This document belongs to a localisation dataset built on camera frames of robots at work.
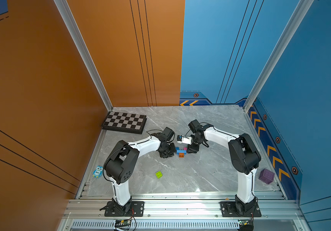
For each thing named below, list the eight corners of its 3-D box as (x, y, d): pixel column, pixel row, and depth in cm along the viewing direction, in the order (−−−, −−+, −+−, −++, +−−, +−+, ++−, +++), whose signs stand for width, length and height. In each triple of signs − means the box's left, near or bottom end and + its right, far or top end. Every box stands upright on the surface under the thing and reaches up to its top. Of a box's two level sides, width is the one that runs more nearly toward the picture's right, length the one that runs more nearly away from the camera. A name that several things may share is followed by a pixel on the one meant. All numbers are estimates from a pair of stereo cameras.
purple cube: (257, 179, 85) (262, 176, 81) (260, 171, 88) (265, 168, 84) (267, 185, 83) (272, 181, 79) (269, 176, 86) (275, 173, 82)
